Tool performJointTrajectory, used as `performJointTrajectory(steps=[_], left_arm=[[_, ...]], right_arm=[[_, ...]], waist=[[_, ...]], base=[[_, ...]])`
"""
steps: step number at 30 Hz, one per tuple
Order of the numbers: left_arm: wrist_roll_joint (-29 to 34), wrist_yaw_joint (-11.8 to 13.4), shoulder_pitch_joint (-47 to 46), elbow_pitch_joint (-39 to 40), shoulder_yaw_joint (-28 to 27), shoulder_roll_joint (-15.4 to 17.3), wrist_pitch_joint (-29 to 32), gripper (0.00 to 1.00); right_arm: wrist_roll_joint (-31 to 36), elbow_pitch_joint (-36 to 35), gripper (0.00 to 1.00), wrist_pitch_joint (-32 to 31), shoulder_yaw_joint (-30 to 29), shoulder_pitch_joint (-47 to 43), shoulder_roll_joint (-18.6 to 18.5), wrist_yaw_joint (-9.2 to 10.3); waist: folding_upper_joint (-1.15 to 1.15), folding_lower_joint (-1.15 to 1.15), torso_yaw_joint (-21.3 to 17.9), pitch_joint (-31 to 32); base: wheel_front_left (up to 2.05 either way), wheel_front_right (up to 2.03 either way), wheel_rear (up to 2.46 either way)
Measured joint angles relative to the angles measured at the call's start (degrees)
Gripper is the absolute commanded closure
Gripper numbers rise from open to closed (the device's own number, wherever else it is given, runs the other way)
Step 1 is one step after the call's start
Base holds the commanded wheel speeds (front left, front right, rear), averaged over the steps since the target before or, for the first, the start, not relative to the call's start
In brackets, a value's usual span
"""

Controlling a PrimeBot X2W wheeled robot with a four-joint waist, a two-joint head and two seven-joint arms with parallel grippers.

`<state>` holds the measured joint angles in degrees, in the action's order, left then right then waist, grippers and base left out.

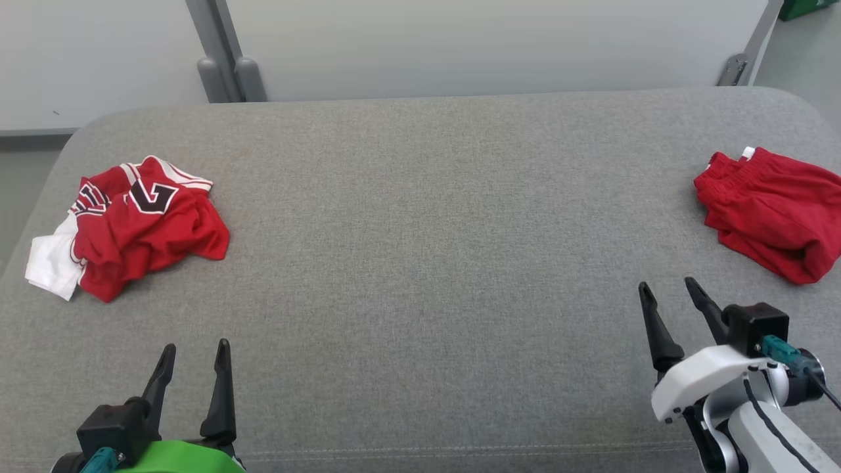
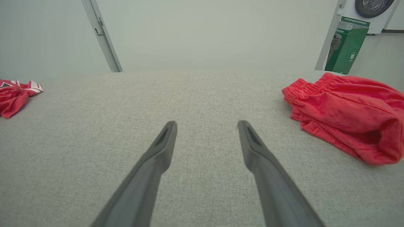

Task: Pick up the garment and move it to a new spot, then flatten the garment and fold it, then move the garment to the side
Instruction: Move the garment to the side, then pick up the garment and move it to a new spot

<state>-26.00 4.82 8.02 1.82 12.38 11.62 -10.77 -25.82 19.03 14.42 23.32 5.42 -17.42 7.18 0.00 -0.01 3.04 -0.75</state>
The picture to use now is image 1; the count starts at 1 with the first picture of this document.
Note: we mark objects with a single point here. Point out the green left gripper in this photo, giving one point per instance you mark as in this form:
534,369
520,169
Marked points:
177,458

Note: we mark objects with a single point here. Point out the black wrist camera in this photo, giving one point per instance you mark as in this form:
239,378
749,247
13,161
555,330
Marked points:
755,328
115,427

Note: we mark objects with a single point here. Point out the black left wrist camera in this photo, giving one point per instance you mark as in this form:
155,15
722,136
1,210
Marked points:
115,427

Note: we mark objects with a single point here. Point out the grey partition post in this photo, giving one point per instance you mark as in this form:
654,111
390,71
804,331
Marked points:
762,33
217,66

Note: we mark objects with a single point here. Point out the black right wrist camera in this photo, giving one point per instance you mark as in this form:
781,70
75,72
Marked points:
755,328

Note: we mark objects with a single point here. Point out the red Bulls jersey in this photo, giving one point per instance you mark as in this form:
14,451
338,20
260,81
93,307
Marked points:
144,236

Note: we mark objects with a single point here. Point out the green box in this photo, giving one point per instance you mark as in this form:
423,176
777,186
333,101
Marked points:
808,8

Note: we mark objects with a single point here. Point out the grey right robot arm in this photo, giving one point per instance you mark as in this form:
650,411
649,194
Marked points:
762,440

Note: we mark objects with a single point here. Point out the red shorts with white stripes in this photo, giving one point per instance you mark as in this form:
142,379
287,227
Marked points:
775,210

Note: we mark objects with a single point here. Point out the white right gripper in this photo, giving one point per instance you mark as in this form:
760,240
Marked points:
703,378

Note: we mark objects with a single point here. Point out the grey fabric sofa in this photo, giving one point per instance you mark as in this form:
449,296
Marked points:
420,230

